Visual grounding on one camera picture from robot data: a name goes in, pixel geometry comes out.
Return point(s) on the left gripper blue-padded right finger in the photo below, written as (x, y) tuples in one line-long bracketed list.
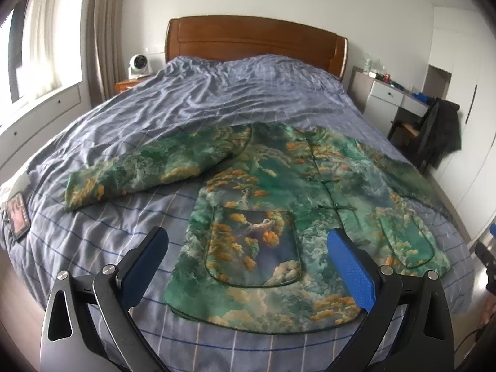
[(424, 341)]

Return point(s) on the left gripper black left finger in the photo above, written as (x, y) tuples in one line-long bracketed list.
[(87, 324)]

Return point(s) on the green landscape print padded jacket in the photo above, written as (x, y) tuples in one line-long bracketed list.
[(255, 255)]

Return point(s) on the smartphone with pink case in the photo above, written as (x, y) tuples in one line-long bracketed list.
[(17, 215)]

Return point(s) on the dark wooden chair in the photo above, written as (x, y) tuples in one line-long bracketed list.
[(407, 131)]

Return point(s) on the black jacket on chair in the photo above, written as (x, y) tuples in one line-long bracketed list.
[(439, 133)]

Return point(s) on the white window sill cabinet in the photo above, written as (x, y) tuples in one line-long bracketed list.
[(21, 138)]

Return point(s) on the white desk with drawer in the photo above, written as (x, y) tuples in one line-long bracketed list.
[(382, 104)]

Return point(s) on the brown wooden nightstand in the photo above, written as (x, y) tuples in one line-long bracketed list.
[(126, 85)]

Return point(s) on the blue plaid bed duvet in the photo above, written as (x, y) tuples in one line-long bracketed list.
[(187, 95)]

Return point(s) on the beige window curtain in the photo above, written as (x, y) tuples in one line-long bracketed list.
[(104, 53)]

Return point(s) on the brown wooden headboard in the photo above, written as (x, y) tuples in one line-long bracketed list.
[(235, 37)]

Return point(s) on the white wardrobe with black handles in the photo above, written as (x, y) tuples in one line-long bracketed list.
[(463, 45)]

